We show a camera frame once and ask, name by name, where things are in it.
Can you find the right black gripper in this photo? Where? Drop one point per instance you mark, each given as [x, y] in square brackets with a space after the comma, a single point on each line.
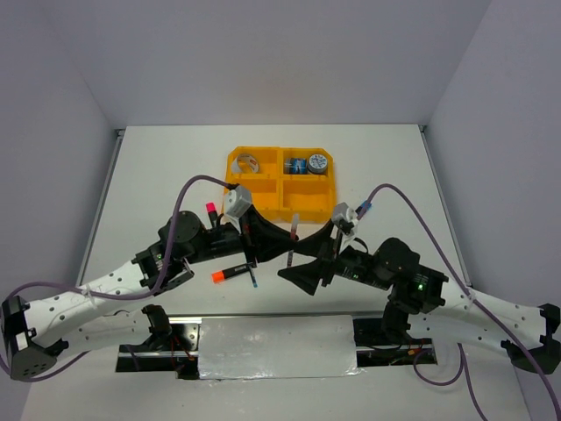
[317, 245]

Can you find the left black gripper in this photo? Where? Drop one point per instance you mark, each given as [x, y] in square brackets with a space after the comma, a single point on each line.
[259, 238]

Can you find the red pen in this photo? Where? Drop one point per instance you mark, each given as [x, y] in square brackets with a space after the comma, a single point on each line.
[293, 235]

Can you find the orange cap black highlighter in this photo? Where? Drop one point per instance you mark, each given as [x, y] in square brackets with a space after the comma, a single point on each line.
[228, 273]

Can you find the pink cap black highlighter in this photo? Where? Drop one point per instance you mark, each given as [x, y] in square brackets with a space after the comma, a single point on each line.
[212, 214]

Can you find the silver clear tape roll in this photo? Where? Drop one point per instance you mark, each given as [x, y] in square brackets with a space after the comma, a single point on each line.
[244, 163]

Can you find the blue cap black highlighter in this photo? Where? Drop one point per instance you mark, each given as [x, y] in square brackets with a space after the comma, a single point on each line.
[363, 208]

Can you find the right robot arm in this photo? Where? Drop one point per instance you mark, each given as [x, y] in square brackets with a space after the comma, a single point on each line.
[423, 303]

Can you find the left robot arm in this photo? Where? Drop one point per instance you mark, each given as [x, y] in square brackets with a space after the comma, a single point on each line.
[76, 320]

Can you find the blue pen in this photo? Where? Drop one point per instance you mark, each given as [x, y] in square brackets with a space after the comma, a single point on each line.
[251, 266]

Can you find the yellow four-compartment organizer tray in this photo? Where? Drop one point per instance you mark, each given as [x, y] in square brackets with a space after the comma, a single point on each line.
[278, 196]

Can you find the silver foil covered panel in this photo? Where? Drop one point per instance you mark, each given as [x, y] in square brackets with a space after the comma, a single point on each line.
[277, 348]

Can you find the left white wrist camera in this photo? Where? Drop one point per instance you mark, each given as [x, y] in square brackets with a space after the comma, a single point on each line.
[236, 202]

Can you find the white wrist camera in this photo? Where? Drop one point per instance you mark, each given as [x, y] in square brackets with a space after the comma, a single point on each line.
[236, 202]
[345, 218]

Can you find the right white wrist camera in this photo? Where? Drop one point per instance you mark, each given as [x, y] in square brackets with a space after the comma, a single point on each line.
[345, 218]

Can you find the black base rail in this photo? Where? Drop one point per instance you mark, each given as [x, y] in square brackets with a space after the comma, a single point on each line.
[179, 356]

